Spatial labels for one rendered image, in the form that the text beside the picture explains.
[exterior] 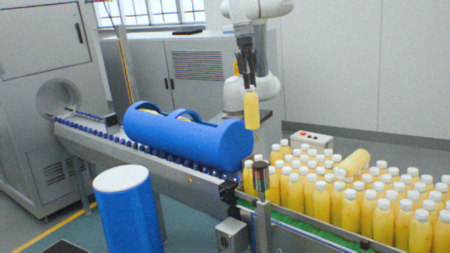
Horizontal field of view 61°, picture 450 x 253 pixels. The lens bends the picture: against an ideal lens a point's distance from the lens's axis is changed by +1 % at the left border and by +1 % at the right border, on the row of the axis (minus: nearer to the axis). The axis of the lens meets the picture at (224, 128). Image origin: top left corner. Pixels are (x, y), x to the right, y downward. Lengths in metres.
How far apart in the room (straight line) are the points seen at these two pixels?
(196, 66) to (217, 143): 2.14
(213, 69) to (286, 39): 1.29
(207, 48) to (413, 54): 2.09
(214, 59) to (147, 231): 2.19
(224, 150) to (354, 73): 2.88
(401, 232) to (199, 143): 1.03
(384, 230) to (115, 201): 1.19
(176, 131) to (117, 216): 0.55
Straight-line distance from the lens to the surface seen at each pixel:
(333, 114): 4.81
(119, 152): 2.78
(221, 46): 3.74
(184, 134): 2.09
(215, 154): 1.93
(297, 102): 4.93
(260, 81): 2.55
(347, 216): 1.58
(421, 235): 1.49
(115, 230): 2.04
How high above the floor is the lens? 1.89
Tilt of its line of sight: 20 degrees down
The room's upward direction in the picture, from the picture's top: 7 degrees counter-clockwise
